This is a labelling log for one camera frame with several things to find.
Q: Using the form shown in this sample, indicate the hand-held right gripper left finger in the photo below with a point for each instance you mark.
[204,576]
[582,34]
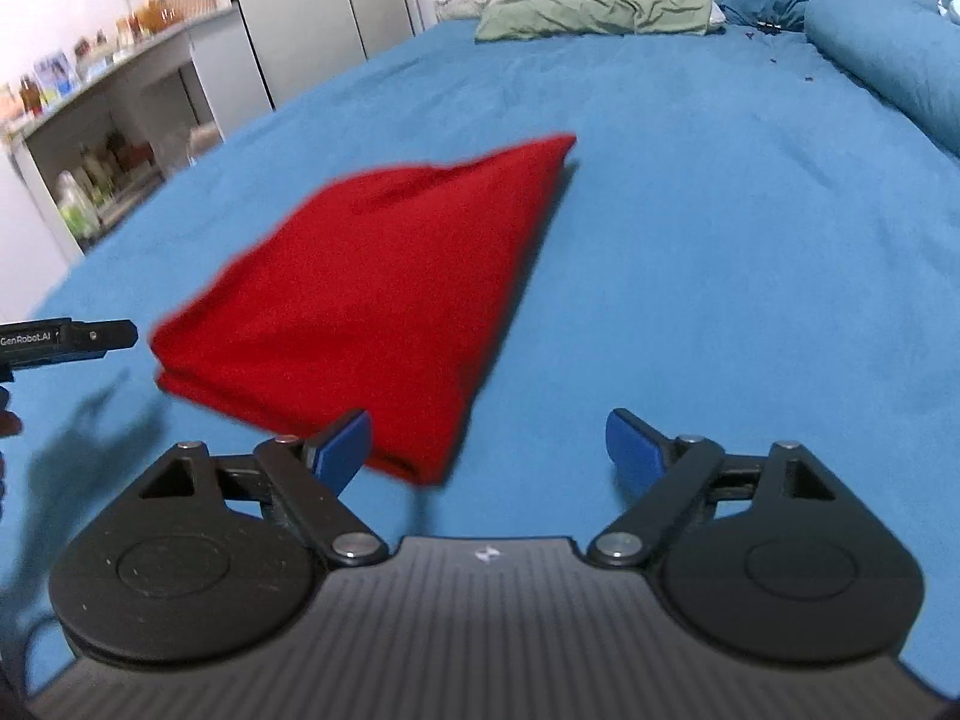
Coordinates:
[341,450]

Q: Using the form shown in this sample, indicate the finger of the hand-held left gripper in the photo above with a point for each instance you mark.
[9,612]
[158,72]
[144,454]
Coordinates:
[105,335]

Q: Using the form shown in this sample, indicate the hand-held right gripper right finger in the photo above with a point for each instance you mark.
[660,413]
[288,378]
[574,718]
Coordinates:
[634,450]

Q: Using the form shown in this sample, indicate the red knit sweater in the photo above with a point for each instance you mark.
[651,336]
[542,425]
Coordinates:
[360,300]

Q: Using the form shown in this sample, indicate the bed with blue sheet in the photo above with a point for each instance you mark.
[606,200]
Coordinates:
[712,277]

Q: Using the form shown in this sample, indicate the white shelf unit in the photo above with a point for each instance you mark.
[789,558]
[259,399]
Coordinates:
[150,60]

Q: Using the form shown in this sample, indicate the grey wardrobe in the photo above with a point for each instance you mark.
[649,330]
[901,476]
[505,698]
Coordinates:
[315,7]

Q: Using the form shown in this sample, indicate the green pillow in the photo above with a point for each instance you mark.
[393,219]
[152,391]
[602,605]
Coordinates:
[592,11]

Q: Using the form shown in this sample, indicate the small dark hair clip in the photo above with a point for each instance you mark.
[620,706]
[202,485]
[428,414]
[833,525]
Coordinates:
[765,29]

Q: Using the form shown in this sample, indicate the blue duvet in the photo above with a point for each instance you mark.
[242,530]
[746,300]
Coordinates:
[885,52]

